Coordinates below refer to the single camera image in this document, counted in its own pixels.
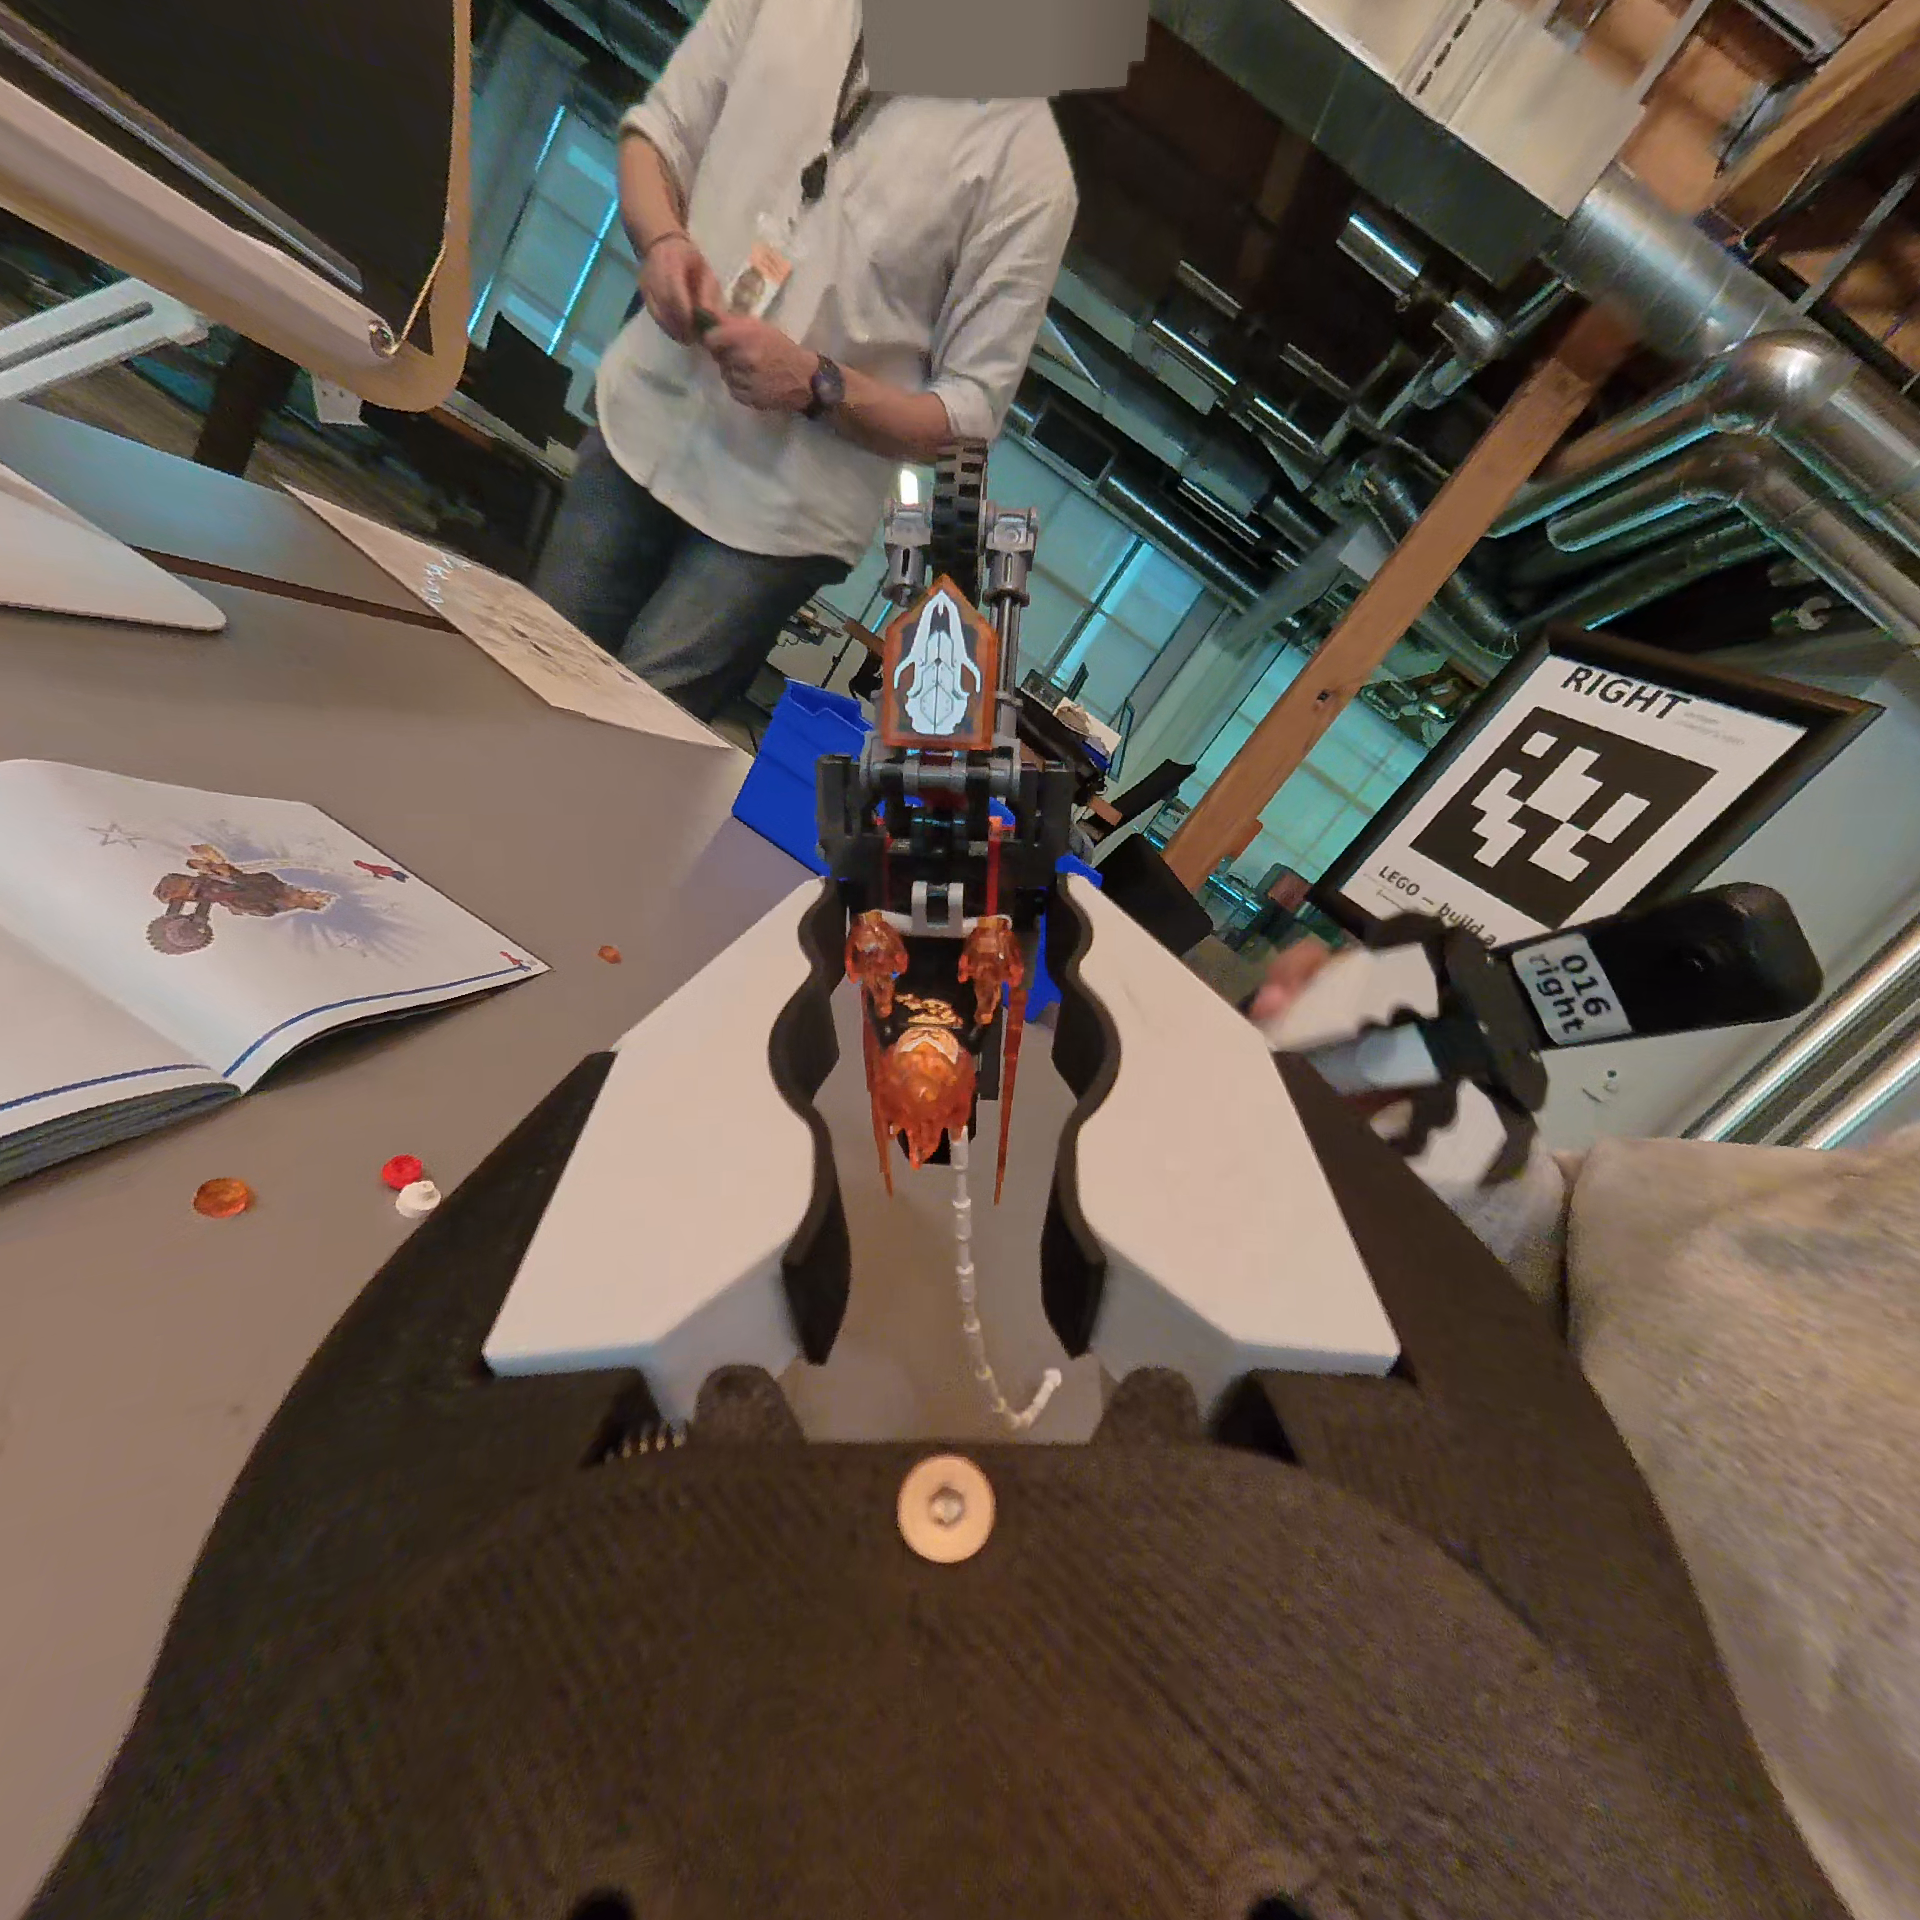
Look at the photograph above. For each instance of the silver metal rails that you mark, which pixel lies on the silver metal rails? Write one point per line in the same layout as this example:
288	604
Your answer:
1830	1035

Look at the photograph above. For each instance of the printed paper sheet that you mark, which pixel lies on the printed paper sheet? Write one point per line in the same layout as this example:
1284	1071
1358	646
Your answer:
511	630

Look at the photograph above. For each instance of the person's right forearm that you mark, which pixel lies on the person's right forearm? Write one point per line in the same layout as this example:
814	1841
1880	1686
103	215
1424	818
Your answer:
1500	1215

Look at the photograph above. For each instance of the silver ventilation duct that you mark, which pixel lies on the silver ventilation duct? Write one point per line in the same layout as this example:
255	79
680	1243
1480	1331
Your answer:
1650	254

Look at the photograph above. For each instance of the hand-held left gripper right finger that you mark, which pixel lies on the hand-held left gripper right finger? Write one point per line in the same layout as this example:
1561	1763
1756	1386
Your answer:
1230	1201

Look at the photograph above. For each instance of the person's right hand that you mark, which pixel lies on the person's right hand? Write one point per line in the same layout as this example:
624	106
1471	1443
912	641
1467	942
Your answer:
1288	983

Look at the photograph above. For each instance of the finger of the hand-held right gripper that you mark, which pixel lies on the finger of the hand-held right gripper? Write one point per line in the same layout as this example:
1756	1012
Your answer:
1348	1001
1387	1060

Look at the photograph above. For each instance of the wooden post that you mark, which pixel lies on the wooden post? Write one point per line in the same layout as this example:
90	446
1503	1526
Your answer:
1424	570

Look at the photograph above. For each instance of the lego motorcycle model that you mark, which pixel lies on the lego motorcycle model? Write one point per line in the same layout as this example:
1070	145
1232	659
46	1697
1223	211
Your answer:
938	675

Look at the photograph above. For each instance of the framed tag sign on stand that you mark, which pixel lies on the framed tag sign on stand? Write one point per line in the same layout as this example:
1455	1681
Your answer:
1588	779

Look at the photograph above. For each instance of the blue plastic bin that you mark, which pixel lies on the blue plastic bin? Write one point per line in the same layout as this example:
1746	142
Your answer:
786	764

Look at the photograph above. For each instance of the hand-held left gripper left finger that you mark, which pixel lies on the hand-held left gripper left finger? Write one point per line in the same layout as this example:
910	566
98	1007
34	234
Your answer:
646	1201

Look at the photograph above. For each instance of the lego instruction booklet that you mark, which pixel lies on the lego instruction booklet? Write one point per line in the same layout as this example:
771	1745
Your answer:
148	931

